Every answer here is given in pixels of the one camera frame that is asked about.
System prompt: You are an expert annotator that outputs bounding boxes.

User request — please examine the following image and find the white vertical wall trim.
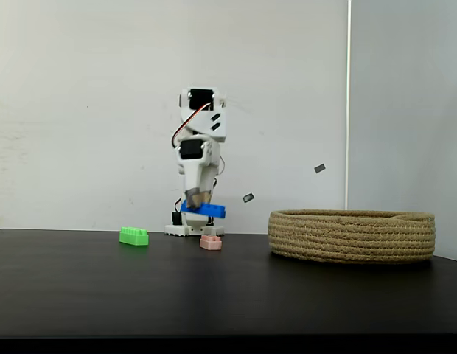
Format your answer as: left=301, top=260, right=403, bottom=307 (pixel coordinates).
left=345, top=0, right=353, bottom=211

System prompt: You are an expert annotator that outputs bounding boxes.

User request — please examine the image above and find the blue lego block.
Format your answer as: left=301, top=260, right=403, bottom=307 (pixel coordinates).
left=180, top=199, right=228, bottom=221

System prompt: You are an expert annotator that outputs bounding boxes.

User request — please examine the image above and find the pink lego block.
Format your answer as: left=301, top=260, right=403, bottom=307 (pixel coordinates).
left=199, top=235, right=223, bottom=251

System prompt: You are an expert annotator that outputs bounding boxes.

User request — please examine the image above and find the red and black cable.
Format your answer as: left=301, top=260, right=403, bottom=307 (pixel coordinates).
left=171, top=103, right=214, bottom=149

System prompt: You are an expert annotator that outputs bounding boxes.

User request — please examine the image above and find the woven rope basket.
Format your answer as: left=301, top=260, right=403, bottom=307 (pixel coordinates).
left=268, top=209, right=436, bottom=264

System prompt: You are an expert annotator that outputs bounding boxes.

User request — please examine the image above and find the green lego block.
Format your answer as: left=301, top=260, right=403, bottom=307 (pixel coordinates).
left=119, top=226, right=150, bottom=247

